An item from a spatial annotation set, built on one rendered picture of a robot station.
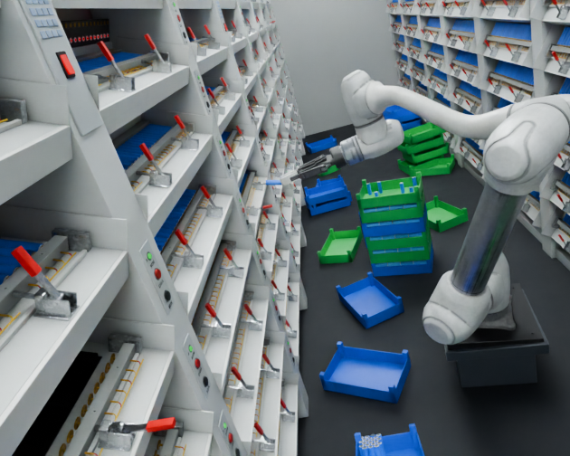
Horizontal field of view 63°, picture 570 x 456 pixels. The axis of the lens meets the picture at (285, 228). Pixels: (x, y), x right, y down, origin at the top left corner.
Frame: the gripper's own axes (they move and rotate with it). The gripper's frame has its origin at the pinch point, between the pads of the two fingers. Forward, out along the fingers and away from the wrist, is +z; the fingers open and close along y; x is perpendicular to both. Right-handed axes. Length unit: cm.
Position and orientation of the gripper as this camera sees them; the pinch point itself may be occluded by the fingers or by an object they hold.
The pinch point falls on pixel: (289, 177)
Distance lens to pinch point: 167.1
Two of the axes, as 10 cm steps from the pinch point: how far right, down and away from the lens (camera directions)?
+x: 4.2, 8.3, 3.8
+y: -0.2, 4.3, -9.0
